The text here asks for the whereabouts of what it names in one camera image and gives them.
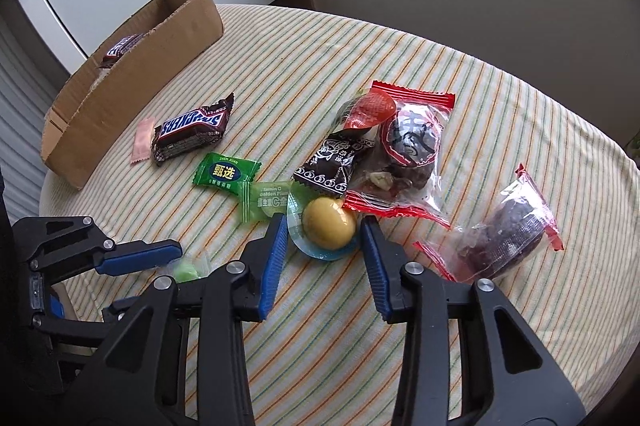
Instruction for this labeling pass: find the striped tablecloth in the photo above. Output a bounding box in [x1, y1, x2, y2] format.
[37, 3, 640, 426]

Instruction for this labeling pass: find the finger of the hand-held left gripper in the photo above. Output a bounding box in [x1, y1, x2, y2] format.
[101, 296, 147, 323]
[15, 216, 184, 287]

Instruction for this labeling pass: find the pale green candy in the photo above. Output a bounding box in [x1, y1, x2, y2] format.
[170, 253, 214, 283]

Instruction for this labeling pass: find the large red-edged clear snack packet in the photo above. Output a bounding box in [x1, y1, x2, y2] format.
[345, 80, 456, 227]

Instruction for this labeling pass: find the black patterned candy packet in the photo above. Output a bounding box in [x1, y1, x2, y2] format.
[292, 131, 376, 197]

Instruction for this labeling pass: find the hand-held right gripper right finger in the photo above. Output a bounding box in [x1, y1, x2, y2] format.
[360, 215, 588, 426]

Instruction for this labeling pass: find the clear light green candy packet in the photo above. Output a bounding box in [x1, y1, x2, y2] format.
[240, 180, 297, 225]

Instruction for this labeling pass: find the small red snack packet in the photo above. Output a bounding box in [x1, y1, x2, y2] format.
[342, 88, 398, 131]

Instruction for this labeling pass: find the red-edged clear dark snack packet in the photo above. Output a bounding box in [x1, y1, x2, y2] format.
[412, 163, 565, 283]

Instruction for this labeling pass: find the dark green candy packet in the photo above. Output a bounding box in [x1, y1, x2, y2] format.
[193, 152, 262, 193]

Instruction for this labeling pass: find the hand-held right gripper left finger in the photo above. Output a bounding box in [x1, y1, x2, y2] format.
[70, 213, 291, 426]

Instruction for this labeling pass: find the brown cardboard box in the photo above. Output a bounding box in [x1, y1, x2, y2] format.
[41, 0, 224, 191]

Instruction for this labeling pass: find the brown chocolate bar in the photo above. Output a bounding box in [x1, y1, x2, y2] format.
[97, 33, 149, 69]
[151, 93, 236, 167]

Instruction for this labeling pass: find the small pink packet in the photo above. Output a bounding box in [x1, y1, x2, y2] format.
[130, 118, 156, 165]

